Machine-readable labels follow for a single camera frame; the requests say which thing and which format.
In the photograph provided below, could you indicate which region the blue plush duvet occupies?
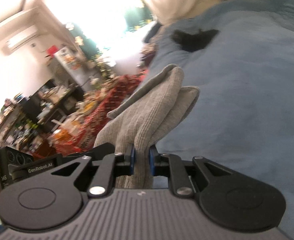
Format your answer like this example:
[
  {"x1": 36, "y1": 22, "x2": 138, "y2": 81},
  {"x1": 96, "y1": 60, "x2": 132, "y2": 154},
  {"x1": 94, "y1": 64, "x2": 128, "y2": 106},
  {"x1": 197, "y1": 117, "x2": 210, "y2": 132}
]
[{"x1": 149, "y1": 0, "x2": 294, "y2": 238}]

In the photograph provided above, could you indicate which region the silver refrigerator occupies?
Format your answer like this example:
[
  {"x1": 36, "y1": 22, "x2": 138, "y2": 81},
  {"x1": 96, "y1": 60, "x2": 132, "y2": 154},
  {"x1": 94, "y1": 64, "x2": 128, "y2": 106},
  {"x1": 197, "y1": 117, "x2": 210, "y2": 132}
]
[{"x1": 48, "y1": 47, "x2": 91, "y2": 92}]

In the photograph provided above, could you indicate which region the dark cluttered shelf unit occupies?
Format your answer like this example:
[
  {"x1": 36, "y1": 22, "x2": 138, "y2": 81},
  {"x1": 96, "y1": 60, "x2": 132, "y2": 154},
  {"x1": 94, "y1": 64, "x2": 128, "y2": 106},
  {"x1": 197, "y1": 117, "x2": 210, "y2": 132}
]
[{"x1": 0, "y1": 79, "x2": 84, "y2": 153}]

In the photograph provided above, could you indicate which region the black cat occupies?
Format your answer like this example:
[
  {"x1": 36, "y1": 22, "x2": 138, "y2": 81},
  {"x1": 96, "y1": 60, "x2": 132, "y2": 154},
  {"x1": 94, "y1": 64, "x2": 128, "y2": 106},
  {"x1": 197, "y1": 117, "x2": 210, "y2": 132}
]
[{"x1": 171, "y1": 29, "x2": 220, "y2": 53}]

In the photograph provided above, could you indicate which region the green window curtain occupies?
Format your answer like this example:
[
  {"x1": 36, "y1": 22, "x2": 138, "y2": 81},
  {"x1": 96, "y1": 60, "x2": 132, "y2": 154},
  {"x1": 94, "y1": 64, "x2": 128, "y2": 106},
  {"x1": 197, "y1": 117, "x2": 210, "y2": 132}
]
[{"x1": 65, "y1": 0, "x2": 153, "y2": 60}]

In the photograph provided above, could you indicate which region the white wall air conditioner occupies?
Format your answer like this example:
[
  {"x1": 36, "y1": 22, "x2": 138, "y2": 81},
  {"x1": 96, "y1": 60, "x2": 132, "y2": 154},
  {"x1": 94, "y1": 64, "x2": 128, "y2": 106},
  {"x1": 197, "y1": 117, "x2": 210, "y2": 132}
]
[{"x1": 1, "y1": 24, "x2": 39, "y2": 55}]

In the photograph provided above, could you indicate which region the grey knit polo shirt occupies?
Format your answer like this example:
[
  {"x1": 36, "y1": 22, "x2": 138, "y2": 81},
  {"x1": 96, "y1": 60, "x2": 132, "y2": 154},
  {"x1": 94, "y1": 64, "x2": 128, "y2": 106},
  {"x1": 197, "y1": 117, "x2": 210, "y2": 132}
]
[{"x1": 95, "y1": 64, "x2": 200, "y2": 189}]

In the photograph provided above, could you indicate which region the red patterned tablecloth table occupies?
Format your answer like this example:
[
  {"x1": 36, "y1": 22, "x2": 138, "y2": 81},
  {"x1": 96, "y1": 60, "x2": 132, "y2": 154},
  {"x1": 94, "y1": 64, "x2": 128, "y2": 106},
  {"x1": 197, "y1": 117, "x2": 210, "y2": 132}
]
[{"x1": 50, "y1": 75, "x2": 143, "y2": 156}]

